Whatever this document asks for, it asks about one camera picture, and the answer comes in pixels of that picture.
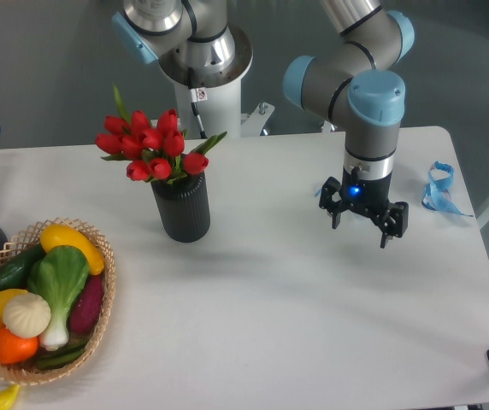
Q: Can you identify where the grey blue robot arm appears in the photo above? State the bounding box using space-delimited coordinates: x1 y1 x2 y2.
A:
112 1 415 241

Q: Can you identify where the orange tangerine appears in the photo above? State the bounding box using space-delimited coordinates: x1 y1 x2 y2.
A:
0 327 39 365

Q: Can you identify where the white steamed bun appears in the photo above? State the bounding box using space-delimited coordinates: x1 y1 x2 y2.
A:
3 293 51 338

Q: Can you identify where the purple sweet potato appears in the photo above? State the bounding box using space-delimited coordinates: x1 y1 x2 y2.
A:
68 276 103 334

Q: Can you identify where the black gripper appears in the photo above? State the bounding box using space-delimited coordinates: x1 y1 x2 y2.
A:
319 171 409 249

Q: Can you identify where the yellow squash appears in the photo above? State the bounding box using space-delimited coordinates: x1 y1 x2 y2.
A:
39 224 106 276

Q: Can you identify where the metal table bracket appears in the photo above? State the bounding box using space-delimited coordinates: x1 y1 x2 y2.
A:
240 102 275 137

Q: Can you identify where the green cucumber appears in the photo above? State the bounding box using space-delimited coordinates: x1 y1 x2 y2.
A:
0 244 45 291

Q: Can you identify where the green bok choy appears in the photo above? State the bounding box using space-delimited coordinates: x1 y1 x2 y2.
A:
28 245 90 351

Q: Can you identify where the dark green vegetable in basket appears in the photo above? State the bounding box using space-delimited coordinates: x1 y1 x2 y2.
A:
33 340 88 372

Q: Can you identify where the red tulip bouquet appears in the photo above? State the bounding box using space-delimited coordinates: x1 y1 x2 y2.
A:
95 86 227 185

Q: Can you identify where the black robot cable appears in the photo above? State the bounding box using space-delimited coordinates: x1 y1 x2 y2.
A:
186 67 208 140

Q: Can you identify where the black ribbed vase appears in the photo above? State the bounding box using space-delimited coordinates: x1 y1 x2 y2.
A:
150 173 210 243

